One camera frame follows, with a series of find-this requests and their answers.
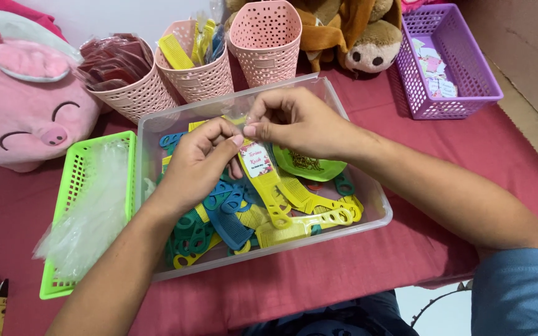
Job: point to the brown monkey plush toy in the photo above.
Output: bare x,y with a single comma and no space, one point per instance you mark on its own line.
371,46

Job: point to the wide packed yellow comb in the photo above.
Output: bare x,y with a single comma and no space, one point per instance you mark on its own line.
175,52

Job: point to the pink pig plush toy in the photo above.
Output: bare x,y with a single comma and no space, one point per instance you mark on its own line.
21,112

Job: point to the pile of clear plastic sleeves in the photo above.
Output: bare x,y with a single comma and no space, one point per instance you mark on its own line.
91,214

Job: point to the labelled yellow comb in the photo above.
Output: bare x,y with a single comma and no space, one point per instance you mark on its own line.
269,186

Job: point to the person's left hand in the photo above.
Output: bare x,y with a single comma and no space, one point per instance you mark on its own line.
189,168

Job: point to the person's dark clothing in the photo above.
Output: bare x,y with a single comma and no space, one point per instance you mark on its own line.
334,319

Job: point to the green plastic bowl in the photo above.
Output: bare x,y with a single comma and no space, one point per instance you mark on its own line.
313,173

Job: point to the heap of loose coloured combs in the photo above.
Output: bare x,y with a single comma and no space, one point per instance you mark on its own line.
231,228

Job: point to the pink perforated basket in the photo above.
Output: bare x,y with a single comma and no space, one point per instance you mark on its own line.
203,81
138,100
266,42

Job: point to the clear plastic container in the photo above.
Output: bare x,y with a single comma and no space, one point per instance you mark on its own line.
362,219

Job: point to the packed blue comb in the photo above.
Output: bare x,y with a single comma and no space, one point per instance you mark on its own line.
217,44

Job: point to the slender packed yellow comb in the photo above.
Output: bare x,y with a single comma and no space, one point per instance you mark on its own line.
202,44

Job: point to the purple plastic basket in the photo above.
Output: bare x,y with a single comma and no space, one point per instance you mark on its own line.
477,74

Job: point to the red tablecloth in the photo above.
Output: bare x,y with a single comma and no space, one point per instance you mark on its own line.
507,154

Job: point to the pile of paper labels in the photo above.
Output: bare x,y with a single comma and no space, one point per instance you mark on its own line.
435,70

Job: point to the bundle of packed red combs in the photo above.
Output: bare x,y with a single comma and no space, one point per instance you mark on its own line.
115,63

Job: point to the person's blue sleeve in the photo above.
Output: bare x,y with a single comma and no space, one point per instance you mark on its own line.
521,294

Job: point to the green plastic basket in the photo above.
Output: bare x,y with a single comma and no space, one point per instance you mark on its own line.
77,168

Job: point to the person's right hand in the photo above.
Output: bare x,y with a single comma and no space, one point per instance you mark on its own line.
311,126

